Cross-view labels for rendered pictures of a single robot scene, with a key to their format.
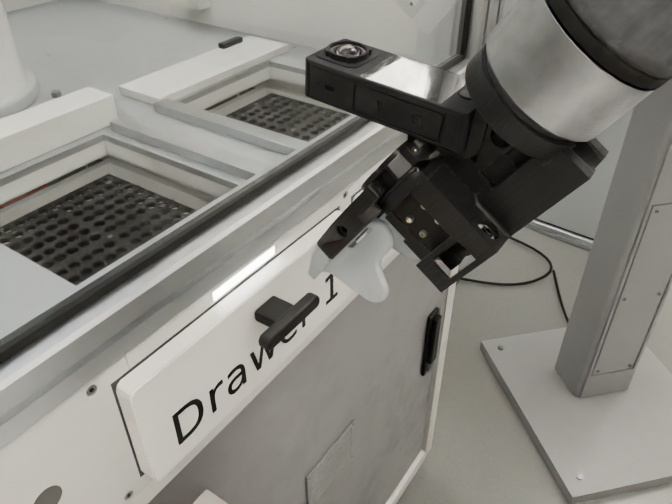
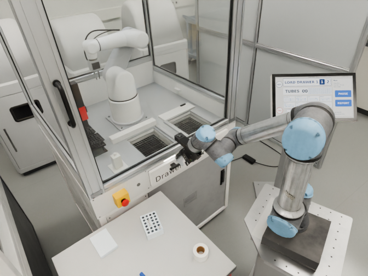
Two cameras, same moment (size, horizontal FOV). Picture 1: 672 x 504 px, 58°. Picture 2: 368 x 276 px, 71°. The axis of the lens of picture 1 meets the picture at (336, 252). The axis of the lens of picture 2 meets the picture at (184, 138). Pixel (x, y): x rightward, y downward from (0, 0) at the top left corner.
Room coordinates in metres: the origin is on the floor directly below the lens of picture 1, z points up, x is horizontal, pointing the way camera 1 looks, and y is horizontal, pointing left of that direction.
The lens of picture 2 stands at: (-0.61, -0.36, 1.89)
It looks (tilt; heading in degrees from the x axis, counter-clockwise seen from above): 36 degrees down; 19
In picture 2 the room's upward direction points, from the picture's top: 3 degrees counter-clockwise
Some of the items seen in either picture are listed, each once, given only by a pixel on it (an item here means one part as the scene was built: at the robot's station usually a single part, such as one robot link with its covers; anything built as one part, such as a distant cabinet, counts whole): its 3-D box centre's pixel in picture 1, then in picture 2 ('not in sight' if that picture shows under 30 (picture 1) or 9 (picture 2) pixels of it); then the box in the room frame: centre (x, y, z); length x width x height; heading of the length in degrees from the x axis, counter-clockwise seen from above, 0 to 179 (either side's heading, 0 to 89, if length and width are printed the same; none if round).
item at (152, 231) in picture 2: not in sight; (151, 224); (0.08, 0.07, 0.78); 0.12 x 0.08 x 0.04; 40
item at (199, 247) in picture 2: not in sight; (200, 252); (0.00, -0.20, 0.78); 0.07 x 0.07 x 0.04
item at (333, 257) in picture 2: not in sight; (291, 236); (0.25, -0.61, 0.70); 0.45 x 0.44 x 0.12; 72
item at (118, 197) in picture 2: not in sight; (121, 198); (0.13, 0.24, 0.88); 0.07 x 0.05 x 0.07; 146
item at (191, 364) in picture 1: (258, 329); (171, 167); (0.41, 0.07, 0.87); 0.29 x 0.02 x 0.11; 146
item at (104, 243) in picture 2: not in sight; (103, 242); (-0.06, 0.26, 0.77); 0.13 x 0.09 x 0.02; 57
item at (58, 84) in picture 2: not in sight; (66, 106); (0.05, 0.30, 1.45); 0.05 x 0.03 x 0.19; 56
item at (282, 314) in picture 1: (279, 314); (173, 165); (0.40, 0.05, 0.91); 0.07 x 0.04 x 0.01; 146
